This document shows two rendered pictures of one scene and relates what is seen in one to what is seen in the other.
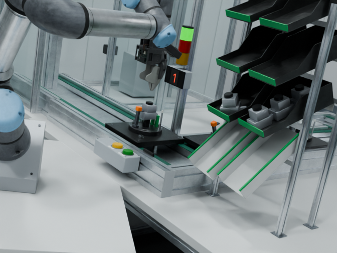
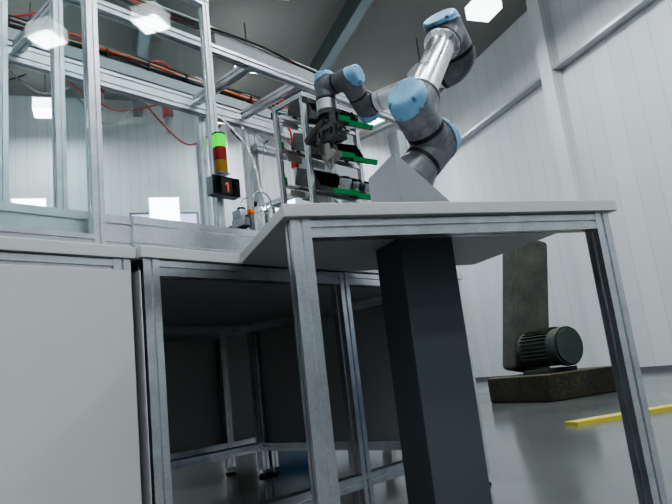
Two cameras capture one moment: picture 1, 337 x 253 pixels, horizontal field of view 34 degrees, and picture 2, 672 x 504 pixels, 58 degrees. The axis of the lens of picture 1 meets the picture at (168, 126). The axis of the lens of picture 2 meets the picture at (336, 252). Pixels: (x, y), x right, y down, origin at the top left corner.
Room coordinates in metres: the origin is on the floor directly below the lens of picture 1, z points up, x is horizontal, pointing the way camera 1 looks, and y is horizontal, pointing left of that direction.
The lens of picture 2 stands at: (2.12, 2.15, 0.49)
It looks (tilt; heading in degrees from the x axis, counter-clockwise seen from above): 11 degrees up; 263
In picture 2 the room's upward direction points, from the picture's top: 7 degrees counter-clockwise
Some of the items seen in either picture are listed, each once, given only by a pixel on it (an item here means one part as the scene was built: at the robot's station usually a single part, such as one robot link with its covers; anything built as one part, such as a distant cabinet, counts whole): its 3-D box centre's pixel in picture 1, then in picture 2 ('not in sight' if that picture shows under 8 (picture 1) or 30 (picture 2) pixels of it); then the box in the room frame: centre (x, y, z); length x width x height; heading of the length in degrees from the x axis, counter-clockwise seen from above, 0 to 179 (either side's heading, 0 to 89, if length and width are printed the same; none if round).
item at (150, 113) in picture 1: (150, 110); (240, 218); (2.17, 0.09, 1.06); 0.08 x 0.04 x 0.07; 131
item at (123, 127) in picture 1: (144, 132); not in sight; (2.17, 0.09, 0.96); 0.24 x 0.24 x 0.02; 41
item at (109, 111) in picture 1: (135, 136); not in sight; (2.25, 0.13, 0.91); 0.84 x 0.28 x 0.10; 41
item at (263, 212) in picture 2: not in sight; (264, 225); (2.08, -1.04, 1.32); 0.14 x 0.14 x 0.38
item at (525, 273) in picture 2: not in sight; (537, 310); (-0.89, -4.34, 0.94); 1.11 x 1.10 x 1.88; 102
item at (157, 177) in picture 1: (103, 140); (259, 247); (2.12, 0.25, 0.91); 0.89 x 0.06 x 0.11; 41
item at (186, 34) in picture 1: (186, 33); (218, 141); (2.23, -0.01, 1.38); 0.05 x 0.05 x 0.05
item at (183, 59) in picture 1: (182, 57); (220, 167); (2.23, -0.01, 1.28); 0.05 x 0.05 x 0.05
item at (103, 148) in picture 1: (116, 154); not in sight; (1.93, 0.18, 0.93); 0.21 x 0.07 x 0.06; 41
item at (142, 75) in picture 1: (146, 76); (329, 154); (1.84, 0.10, 1.26); 0.06 x 0.03 x 0.09; 131
